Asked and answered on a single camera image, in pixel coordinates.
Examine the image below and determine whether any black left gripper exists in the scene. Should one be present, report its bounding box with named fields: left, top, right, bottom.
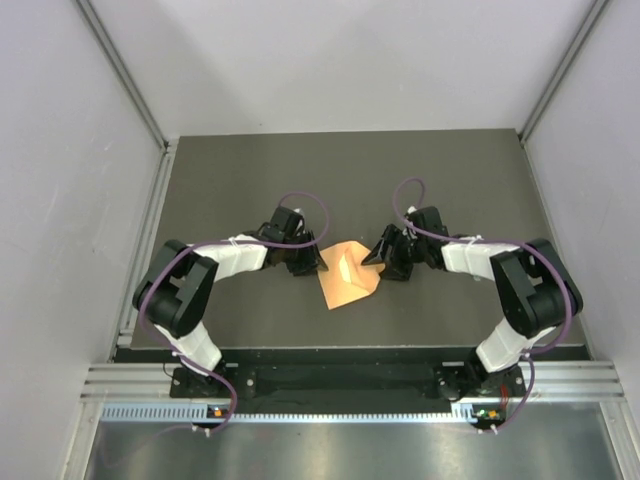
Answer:
left=282, top=230, right=328, bottom=277

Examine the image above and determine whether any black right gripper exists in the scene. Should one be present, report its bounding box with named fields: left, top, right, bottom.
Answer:
left=362, top=225, right=428, bottom=282

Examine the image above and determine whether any cream paper letter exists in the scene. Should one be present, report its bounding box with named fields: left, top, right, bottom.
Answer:
left=338, top=254, right=352, bottom=283

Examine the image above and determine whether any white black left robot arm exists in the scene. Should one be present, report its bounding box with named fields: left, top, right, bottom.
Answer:
left=132, top=206, right=328, bottom=397

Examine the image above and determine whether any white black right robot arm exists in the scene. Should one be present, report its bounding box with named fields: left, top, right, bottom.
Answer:
left=361, top=206, right=583, bottom=401

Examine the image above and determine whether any aluminium base profile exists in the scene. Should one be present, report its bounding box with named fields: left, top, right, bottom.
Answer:
left=80, top=361, right=625, bottom=403

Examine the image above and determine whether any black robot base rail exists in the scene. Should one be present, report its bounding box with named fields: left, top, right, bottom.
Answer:
left=215, top=361, right=525, bottom=401

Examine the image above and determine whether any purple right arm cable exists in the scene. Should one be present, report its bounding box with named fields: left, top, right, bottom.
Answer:
left=393, top=177, right=574, bottom=436

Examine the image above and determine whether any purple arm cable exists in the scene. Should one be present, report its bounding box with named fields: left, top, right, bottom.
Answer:
left=137, top=191, right=330, bottom=436
left=393, top=177, right=574, bottom=436

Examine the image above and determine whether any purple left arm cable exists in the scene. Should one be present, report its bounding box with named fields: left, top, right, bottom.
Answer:
left=137, top=191, right=330, bottom=436

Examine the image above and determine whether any white slotted cable duct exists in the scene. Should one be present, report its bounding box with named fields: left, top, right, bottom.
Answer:
left=101, top=402, right=506, bottom=425

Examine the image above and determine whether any right aluminium frame post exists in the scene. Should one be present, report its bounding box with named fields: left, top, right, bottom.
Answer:
left=518, top=0, right=611, bottom=146

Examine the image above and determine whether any aluminium frame post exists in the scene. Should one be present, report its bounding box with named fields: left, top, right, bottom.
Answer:
left=72, top=0, right=169, bottom=151
left=518, top=0, right=611, bottom=146

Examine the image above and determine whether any left aluminium frame post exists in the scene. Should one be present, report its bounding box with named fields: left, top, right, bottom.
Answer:
left=72, top=0, right=169, bottom=151

